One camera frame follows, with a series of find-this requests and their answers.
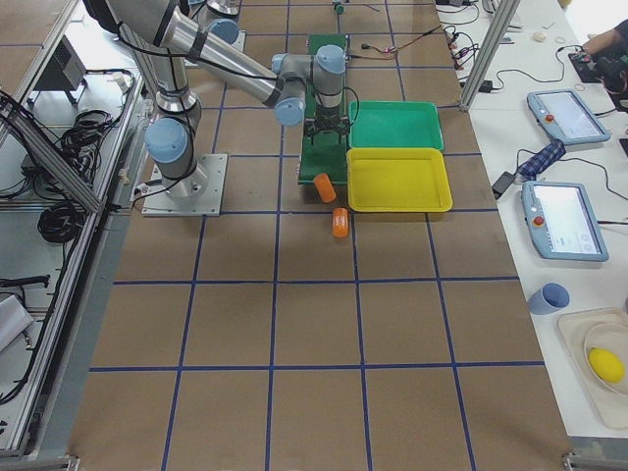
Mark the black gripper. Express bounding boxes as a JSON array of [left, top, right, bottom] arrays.
[[303, 105, 351, 148]]

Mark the orange cylinder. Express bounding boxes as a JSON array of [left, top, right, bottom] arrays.
[[313, 173, 337, 203], [332, 207, 349, 238]]

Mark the green conveyor belt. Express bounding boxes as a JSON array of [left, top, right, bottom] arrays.
[[297, 33, 348, 185]]

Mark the green plastic tray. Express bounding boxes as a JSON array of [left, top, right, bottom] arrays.
[[348, 100, 444, 150]]

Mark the yellow plastic tray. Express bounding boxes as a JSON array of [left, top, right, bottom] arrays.
[[346, 147, 453, 213]]

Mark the black power adapter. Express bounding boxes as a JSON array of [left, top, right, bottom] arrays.
[[492, 172, 515, 200]]

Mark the blue checkered folded umbrella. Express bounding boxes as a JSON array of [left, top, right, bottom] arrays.
[[517, 139, 566, 182]]

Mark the far teach pendant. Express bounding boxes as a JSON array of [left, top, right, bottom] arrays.
[[526, 89, 610, 146]]

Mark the teach pendant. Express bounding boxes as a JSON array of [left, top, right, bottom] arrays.
[[526, 89, 610, 146], [521, 181, 609, 262]]

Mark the near teach pendant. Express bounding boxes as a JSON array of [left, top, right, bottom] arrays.
[[521, 181, 609, 262]]

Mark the grey electronics box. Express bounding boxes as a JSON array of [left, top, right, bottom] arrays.
[[32, 35, 87, 105]]

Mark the blue plastic cup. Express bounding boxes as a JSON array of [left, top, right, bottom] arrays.
[[528, 283, 570, 315]]

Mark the beige tray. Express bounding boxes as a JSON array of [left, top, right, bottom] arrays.
[[557, 308, 627, 431]]

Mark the white bowl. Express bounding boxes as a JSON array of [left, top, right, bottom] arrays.
[[584, 323, 627, 395]]

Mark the yellow lemon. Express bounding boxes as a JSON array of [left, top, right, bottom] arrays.
[[588, 347, 625, 384]]

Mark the red black power cable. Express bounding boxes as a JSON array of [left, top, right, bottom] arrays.
[[361, 26, 443, 60]]

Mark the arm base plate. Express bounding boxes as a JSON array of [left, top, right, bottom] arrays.
[[141, 154, 228, 217]]

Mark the aluminium frame post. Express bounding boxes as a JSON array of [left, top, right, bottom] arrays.
[[459, 0, 520, 112]]

